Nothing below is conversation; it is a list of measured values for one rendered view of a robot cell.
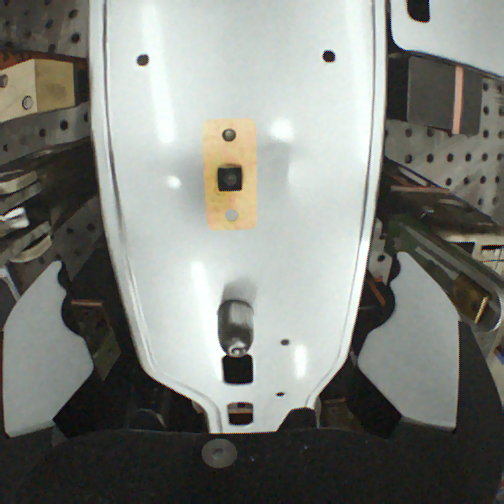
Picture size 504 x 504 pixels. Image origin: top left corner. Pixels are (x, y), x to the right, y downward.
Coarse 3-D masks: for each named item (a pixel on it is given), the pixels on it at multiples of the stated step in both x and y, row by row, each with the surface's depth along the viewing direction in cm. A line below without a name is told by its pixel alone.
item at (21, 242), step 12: (12, 192) 16; (24, 192) 16; (36, 192) 18; (0, 204) 14; (12, 204) 15; (36, 228) 18; (48, 228) 19; (0, 240) 16; (12, 240) 16; (24, 240) 17; (0, 252) 15; (12, 252) 16; (0, 264) 15
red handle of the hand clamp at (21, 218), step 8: (16, 208) 16; (24, 208) 17; (0, 216) 16; (8, 216) 16; (16, 216) 16; (24, 216) 17; (0, 224) 16; (8, 224) 16; (16, 224) 17; (24, 224) 17; (0, 232) 16; (8, 232) 16; (16, 232) 17
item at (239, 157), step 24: (216, 120) 21; (240, 120) 21; (216, 144) 22; (240, 144) 22; (216, 168) 23; (240, 168) 22; (216, 192) 23; (240, 192) 24; (216, 216) 24; (240, 216) 24
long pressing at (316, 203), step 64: (128, 0) 17; (192, 0) 17; (256, 0) 17; (320, 0) 17; (384, 0) 17; (128, 64) 19; (192, 64) 19; (256, 64) 20; (320, 64) 20; (384, 64) 20; (128, 128) 21; (192, 128) 21; (256, 128) 22; (320, 128) 22; (384, 128) 22; (128, 192) 23; (192, 192) 24; (320, 192) 24; (128, 256) 26; (192, 256) 26; (256, 256) 26; (320, 256) 27; (128, 320) 28; (192, 320) 29; (256, 320) 29; (320, 320) 30; (192, 384) 33; (256, 384) 34; (320, 384) 35
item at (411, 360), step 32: (416, 288) 9; (384, 320) 10; (416, 320) 8; (448, 320) 8; (384, 352) 7; (416, 352) 7; (448, 352) 7; (352, 384) 7; (384, 384) 6; (416, 384) 6; (448, 384) 6; (384, 416) 6; (416, 416) 5; (448, 416) 5
